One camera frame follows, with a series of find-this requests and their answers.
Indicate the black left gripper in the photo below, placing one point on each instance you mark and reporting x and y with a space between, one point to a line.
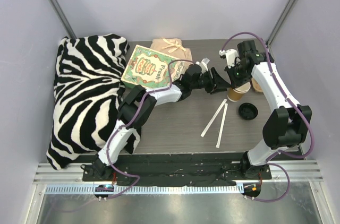
211 82

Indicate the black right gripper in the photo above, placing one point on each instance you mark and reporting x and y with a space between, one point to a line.
239 81

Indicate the brown paper coffee cup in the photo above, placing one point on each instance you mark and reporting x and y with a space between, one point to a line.
236 94

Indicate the green illustrated paper bag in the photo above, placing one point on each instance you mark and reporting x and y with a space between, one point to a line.
152 69

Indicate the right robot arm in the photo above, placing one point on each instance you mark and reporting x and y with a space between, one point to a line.
287 125

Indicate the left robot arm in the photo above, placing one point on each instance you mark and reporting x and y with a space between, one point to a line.
136 108

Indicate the brown cardboard cup carrier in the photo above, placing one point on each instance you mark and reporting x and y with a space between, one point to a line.
255 85

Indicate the white wrapped straw right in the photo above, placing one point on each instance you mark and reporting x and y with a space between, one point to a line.
222 126

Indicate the white wrapped straw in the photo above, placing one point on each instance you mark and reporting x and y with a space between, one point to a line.
222 126
213 118

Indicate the white wrapped straw left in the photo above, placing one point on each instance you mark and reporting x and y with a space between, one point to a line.
213 118

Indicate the beige cloth pouch with ribbon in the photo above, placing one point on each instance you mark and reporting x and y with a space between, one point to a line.
172 47

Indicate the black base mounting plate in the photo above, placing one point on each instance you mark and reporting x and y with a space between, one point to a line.
178 170

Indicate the zebra print plush blanket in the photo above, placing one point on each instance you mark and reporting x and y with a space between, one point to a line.
87 91

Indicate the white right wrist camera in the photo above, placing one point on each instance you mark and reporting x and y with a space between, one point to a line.
230 55

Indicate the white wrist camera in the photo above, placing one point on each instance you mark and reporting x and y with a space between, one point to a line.
204 65
230 55

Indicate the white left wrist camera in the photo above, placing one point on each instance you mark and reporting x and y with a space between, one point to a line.
204 65

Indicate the white slotted cable duct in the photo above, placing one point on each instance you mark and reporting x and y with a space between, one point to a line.
104 189

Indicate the aluminium frame rail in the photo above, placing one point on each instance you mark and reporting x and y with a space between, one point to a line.
296 170

